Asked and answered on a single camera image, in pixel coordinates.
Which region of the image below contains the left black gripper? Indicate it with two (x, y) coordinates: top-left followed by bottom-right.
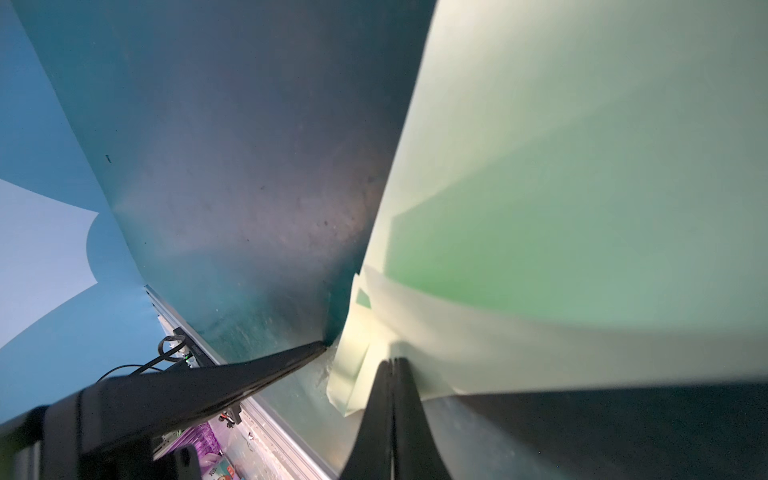
(1, 341), (326, 479)

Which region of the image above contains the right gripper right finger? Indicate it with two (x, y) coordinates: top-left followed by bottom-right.
(393, 358), (452, 480)

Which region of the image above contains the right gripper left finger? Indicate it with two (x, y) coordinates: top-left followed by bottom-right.
(340, 361), (394, 480)

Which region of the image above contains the light green paper sheet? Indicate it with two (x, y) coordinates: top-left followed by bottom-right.
(327, 1), (767, 415)

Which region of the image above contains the dark green table mat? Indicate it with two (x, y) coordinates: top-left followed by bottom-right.
(12, 1), (767, 479)

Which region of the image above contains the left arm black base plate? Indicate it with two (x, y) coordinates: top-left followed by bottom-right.
(170, 326), (244, 428)

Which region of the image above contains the aluminium front rail bed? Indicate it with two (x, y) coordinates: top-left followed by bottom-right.
(143, 284), (337, 480)

